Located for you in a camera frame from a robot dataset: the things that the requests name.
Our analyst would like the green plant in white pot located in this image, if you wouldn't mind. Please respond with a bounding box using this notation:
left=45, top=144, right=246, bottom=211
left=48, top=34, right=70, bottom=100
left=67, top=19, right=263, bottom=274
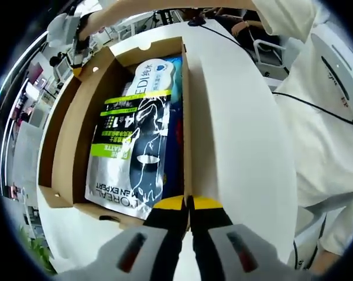
left=16, top=225, right=59, bottom=275

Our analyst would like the white blue wipes pack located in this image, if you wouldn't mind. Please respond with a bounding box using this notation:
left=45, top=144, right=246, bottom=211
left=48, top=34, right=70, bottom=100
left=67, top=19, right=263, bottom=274
left=129, top=56, right=183, bottom=102

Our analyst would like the silver green soft item packet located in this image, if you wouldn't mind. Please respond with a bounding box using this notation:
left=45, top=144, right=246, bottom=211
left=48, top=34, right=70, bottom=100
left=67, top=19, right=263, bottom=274
left=84, top=94, right=172, bottom=219

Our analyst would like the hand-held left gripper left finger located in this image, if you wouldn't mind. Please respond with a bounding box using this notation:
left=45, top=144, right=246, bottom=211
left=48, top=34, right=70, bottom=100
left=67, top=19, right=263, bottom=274
left=54, top=195, right=190, bottom=281

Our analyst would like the small black device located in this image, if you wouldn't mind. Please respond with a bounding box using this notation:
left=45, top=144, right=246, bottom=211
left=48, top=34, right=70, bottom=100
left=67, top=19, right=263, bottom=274
left=187, top=16, right=207, bottom=26

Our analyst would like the dark blue packet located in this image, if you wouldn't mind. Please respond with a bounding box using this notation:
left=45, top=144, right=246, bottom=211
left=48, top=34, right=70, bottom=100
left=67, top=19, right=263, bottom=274
left=161, top=98, right=185, bottom=200

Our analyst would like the person's white shirt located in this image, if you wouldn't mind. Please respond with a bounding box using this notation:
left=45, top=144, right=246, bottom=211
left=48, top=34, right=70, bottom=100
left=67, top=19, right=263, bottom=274
left=252, top=0, right=353, bottom=270

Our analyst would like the brown cardboard shoe box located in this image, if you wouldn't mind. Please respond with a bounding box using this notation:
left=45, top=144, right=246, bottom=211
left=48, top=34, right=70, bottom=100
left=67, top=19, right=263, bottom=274
left=36, top=36, right=192, bottom=229

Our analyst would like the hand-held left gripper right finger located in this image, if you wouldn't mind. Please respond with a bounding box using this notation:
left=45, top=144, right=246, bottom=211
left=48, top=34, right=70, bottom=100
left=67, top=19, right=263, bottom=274
left=189, top=195, right=318, bottom=281

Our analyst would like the white chest device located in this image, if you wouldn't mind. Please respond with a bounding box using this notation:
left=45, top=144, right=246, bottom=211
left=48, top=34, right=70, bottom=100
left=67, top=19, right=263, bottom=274
left=310, top=33, right=353, bottom=118

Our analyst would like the person's right hand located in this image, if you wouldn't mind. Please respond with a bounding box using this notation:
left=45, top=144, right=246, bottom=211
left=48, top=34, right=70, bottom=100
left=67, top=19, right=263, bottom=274
left=76, top=17, right=95, bottom=44

